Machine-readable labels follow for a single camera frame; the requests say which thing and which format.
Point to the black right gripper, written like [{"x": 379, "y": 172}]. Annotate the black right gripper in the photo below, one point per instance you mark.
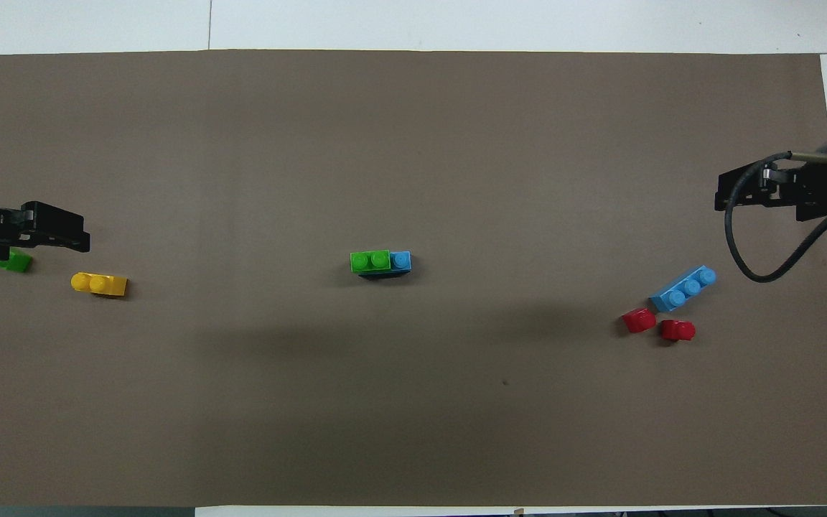
[{"x": 815, "y": 192}]

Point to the green two-stud toy block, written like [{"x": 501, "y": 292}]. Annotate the green two-stud toy block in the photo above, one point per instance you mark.
[{"x": 369, "y": 261}]

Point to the blue three-stud toy block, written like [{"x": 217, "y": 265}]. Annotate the blue three-stud toy block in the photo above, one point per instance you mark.
[
  {"x": 401, "y": 261},
  {"x": 683, "y": 289}
]

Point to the small green toy block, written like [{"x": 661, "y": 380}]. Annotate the small green toy block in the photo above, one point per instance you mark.
[{"x": 19, "y": 263}]

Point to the yellow two-stud toy block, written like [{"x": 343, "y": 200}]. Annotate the yellow two-stud toy block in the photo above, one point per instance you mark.
[{"x": 100, "y": 284}]

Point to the red single-stud toy block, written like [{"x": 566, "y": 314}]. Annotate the red single-stud toy block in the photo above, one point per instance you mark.
[
  {"x": 678, "y": 330},
  {"x": 639, "y": 320}
]

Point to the brown paper table mat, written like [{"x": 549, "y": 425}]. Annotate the brown paper table mat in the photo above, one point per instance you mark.
[{"x": 413, "y": 402}]

